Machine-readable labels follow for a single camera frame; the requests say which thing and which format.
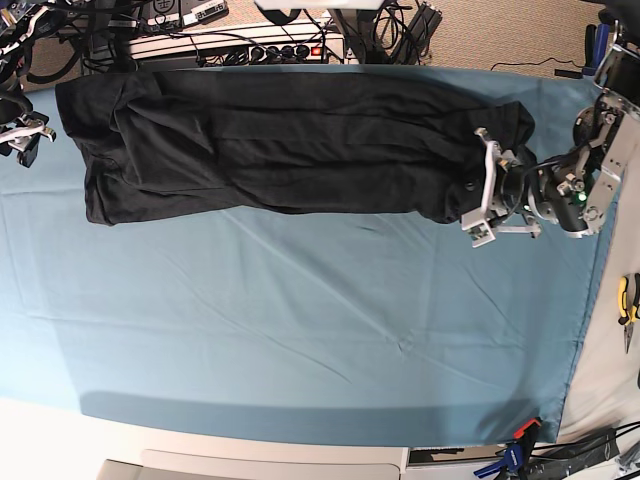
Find yellow black pliers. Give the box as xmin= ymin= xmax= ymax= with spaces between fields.
xmin=617 ymin=273 xmax=639 ymax=353

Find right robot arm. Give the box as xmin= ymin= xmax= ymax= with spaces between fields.
xmin=1 ymin=1 xmax=56 ymax=168

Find blue clamp top right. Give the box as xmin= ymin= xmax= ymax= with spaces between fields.
xmin=582 ymin=23 xmax=610 ymax=76

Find orange blue clamp bottom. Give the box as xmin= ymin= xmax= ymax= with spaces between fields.
xmin=473 ymin=417 xmax=542 ymax=479

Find black T-shirt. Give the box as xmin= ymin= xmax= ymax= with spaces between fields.
xmin=55 ymin=70 xmax=535 ymax=225

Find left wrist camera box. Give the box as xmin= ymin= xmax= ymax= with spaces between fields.
xmin=461 ymin=209 xmax=496 ymax=248

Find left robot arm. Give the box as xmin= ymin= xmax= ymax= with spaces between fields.
xmin=461 ymin=1 xmax=639 ymax=247

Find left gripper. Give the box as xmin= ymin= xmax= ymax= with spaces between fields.
xmin=474 ymin=127 xmax=541 ymax=238

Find blue table cloth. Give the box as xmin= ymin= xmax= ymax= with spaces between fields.
xmin=1 ymin=135 xmax=612 ymax=447

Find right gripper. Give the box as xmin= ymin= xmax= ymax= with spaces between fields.
xmin=1 ymin=99 xmax=56 ymax=168

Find black plastic bag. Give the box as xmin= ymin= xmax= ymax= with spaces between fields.
xmin=524 ymin=421 xmax=639 ymax=479

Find white power strip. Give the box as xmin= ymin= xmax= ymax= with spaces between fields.
xmin=128 ymin=31 xmax=346 ymax=64

